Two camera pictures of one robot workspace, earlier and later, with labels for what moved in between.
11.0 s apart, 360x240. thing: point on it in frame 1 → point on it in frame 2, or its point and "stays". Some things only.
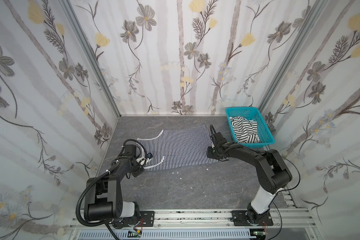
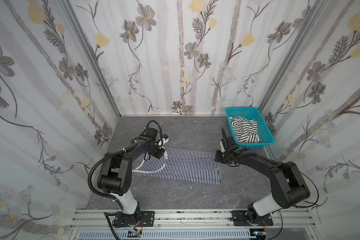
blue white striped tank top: x=181 y=147 → x=193 y=166
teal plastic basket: x=249 y=128 stays
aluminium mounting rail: x=284 y=219 stays
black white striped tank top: x=246 y=131 stays
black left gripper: x=139 y=167 → x=157 y=152
